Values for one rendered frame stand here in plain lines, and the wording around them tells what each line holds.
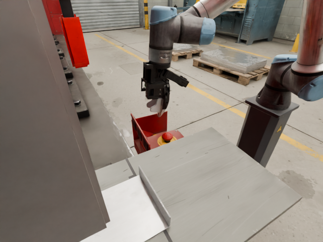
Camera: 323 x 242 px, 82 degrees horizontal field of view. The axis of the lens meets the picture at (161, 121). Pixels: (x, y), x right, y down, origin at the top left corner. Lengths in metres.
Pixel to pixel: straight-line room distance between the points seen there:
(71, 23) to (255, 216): 0.32
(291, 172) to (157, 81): 1.53
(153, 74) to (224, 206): 0.46
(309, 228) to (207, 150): 1.36
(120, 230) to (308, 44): 0.76
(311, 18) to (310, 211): 1.29
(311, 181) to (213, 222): 1.71
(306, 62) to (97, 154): 0.74
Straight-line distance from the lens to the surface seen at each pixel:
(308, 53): 0.82
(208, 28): 0.61
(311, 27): 0.79
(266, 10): 6.34
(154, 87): 0.61
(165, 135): 0.65
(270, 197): 0.30
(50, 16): 2.29
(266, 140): 1.08
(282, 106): 1.01
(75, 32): 0.28
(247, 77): 3.23
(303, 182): 1.89
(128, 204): 0.26
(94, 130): 0.60
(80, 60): 0.28
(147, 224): 0.25
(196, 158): 0.31
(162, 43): 0.58
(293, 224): 1.60
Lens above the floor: 1.22
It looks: 35 degrees down
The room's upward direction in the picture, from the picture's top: straight up
